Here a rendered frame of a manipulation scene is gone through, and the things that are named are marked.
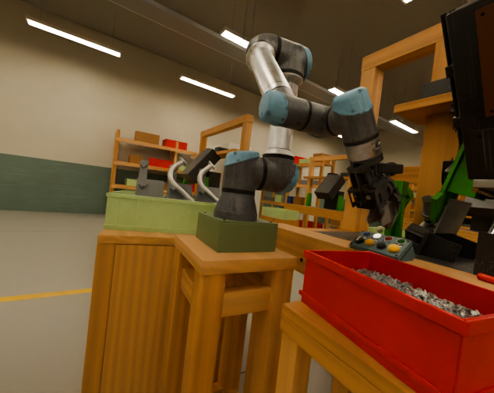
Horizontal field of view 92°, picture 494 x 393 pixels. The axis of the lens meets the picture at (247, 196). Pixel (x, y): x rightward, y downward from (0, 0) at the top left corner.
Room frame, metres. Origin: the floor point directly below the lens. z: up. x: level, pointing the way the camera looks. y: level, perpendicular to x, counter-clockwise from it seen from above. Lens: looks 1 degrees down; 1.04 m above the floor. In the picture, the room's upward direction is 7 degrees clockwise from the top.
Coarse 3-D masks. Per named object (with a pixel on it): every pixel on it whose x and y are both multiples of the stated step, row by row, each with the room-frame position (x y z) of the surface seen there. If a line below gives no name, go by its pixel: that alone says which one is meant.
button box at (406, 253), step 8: (376, 240) 0.72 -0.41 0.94; (384, 240) 0.71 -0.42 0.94; (392, 240) 0.70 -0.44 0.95; (408, 240) 0.67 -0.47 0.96; (352, 248) 0.76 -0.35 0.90; (360, 248) 0.73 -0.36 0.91; (368, 248) 0.71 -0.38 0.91; (376, 248) 0.70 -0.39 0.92; (384, 248) 0.68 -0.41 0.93; (400, 248) 0.66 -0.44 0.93; (408, 248) 0.66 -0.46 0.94; (392, 256) 0.65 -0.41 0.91; (400, 256) 0.64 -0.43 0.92; (408, 256) 0.66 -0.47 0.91
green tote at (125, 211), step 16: (112, 192) 1.17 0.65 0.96; (128, 192) 1.49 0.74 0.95; (112, 208) 1.11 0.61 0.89; (128, 208) 1.13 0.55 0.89; (144, 208) 1.15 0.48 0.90; (160, 208) 1.17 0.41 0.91; (176, 208) 1.19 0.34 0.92; (192, 208) 1.21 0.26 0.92; (208, 208) 1.24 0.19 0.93; (112, 224) 1.11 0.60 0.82; (128, 224) 1.13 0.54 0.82; (144, 224) 1.15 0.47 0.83; (160, 224) 1.17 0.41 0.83; (176, 224) 1.19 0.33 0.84; (192, 224) 1.22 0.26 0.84
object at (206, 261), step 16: (176, 240) 0.86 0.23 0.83; (192, 240) 0.82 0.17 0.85; (192, 256) 0.68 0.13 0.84; (208, 256) 0.66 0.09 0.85; (224, 256) 0.68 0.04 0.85; (240, 256) 0.70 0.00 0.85; (256, 256) 0.72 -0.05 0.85; (272, 256) 0.74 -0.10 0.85; (288, 256) 0.77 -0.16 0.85; (208, 272) 0.62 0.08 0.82; (224, 272) 0.64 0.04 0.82; (240, 272) 0.67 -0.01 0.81
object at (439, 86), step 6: (444, 78) 1.05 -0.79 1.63; (426, 84) 1.11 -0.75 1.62; (432, 84) 1.08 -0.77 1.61; (438, 84) 1.07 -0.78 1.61; (444, 84) 1.05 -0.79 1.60; (426, 90) 1.10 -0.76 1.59; (432, 90) 1.08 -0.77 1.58; (438, 90) 1.06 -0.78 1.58; (444, 90) 1.04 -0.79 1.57; (426, 96) 1.10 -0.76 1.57
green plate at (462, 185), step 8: (456, 160) 0.74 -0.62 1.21; (464, 160) 0.73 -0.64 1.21; (456, 168) 0.74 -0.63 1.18; (464, 168) 0.73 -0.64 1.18; (448, 176) 0.75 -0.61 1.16; (456, 176) 0.74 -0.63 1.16; (464, 176) 0.72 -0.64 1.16; (448, 184) 0.75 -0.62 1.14; (456, 184) 0.74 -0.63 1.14; (464, 184) 0.72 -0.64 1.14; (472, 184) 0.71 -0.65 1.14; (440, 192) 0.76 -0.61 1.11; (448, 192) 0.77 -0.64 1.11; (456, 192) 0.74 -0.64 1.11; (464, 192) 0.72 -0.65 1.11; (472, 192) 0.70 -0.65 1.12
